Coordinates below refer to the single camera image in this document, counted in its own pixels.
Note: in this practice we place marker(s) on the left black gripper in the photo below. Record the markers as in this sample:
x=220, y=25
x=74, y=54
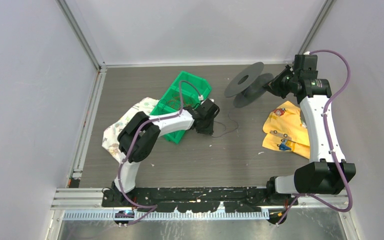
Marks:
x=208, y=131

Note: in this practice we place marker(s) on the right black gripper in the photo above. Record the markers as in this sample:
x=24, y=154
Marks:
x=274, y=85

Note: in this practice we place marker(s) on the black cable spool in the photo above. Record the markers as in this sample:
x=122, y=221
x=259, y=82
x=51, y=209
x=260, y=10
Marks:
x=248, y=85

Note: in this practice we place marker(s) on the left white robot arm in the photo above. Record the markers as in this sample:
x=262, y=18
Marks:
x=138, y=138

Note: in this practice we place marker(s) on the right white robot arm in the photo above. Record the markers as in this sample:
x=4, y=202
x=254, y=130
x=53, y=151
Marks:
x=328, y=172

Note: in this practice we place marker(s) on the green three-compartment bin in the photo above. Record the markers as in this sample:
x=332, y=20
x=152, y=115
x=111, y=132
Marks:
x=186, y=87

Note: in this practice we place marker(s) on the yellow printed cloth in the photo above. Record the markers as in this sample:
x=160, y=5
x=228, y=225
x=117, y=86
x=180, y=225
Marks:
x=286, y=131

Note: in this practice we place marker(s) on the white patterned cloth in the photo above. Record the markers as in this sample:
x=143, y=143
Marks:
x=111, y=133

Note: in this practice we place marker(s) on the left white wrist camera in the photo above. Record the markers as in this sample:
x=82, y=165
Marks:
x=202, y=99

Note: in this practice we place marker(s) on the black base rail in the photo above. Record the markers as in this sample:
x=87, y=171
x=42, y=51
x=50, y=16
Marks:
x=244, y=199

